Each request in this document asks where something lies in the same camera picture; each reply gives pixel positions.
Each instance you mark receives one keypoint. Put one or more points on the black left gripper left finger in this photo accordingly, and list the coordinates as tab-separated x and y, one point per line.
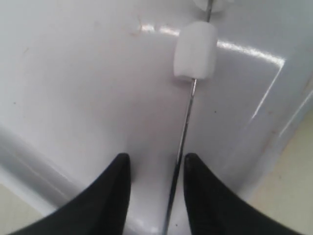
101	209

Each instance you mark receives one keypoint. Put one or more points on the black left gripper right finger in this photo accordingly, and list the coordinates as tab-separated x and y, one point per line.
213	209

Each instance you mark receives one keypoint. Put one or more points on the thin metal skewer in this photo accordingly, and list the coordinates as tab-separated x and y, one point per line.
182	140

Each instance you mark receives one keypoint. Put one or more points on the white marshmallow skewer handle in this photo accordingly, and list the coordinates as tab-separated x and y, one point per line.
196	51

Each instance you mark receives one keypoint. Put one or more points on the white marshmallow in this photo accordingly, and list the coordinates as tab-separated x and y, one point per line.
210	5

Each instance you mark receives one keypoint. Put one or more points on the white rectangular plastic tray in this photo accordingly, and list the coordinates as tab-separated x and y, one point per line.
84	80

